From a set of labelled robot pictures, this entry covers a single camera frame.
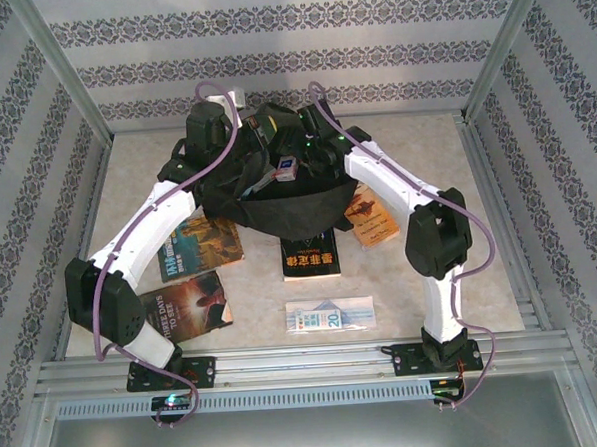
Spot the black fabric backpack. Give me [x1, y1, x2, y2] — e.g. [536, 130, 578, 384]
[169, 97, 365, 249]

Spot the orange paperback book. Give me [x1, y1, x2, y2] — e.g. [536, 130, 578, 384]
[341, 180, 401, 252]

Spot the teal landscape cover book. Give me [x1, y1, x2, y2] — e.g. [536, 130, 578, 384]
[155, 213, 246, 286]

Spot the black book orange Chinese title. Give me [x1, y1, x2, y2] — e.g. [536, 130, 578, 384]
[280, 225, 343, 283]

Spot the Three Days to See book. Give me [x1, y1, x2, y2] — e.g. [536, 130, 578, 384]
[135, 269, 236, 346]

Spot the ruler set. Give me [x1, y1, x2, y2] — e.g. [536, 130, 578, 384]
[284, 295, 378, 334]

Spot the grey metal shelf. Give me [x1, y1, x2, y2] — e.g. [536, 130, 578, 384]
[34, 367, 597, 447]

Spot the aluminium side rail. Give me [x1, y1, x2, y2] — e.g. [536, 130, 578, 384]
[452, 110, 555, 336]
[43, 135, 124, 360]

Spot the aluminium frame post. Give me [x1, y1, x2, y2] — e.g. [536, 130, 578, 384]
[458, 0, 558, 124]
[5, 0, 114, 149]

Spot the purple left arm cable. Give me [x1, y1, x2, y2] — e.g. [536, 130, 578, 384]
[79, 80, 256, 433]

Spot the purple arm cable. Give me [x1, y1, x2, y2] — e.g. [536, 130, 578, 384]
[79, 80, 256, 433]
[306, 71, 504, 416]

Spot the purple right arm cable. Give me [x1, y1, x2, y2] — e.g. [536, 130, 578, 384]
[306, 71, 504, 416]

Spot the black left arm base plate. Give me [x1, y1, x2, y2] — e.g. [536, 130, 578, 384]
[124, 355, 218, 394]

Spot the aluminium mounting rail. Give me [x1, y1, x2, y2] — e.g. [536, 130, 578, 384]
[32, 328, 573, 399]

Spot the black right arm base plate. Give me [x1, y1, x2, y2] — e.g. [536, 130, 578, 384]
[381, 338, 486, 380]

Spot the grey slotted cable duct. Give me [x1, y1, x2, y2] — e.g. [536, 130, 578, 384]
[54, 377, 467, 422]

